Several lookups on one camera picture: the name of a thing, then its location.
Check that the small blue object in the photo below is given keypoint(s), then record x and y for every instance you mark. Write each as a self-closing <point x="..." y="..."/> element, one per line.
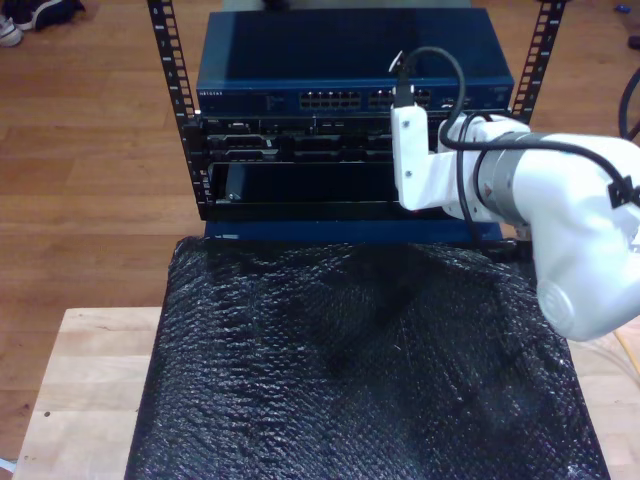
<point x="622" y="8"/>

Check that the black rack server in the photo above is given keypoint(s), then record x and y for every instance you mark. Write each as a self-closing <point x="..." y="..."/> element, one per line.
<point x="300" y="142"/>

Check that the blue rack base unit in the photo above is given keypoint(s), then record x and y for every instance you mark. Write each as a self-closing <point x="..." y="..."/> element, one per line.
<point x="325" y="232"/>

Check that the black bubble wrap mat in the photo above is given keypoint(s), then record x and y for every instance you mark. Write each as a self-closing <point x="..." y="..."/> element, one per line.
<point x="325" y="375"/>

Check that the dark sneaker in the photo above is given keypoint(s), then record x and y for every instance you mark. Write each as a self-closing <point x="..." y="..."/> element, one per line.
<point x="50" y="12"/>

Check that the white sneaker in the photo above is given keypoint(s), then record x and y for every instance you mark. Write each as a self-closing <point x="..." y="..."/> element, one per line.
<point x="10" y="32"/>

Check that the black perforated rack post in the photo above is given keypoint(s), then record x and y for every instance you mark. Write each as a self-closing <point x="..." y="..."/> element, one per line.
<point x="537" y="50"/>
<point x="170" y="60"/>

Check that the blue network switch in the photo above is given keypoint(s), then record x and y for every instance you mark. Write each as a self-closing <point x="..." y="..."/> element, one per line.
<point x="300" y="50"/>

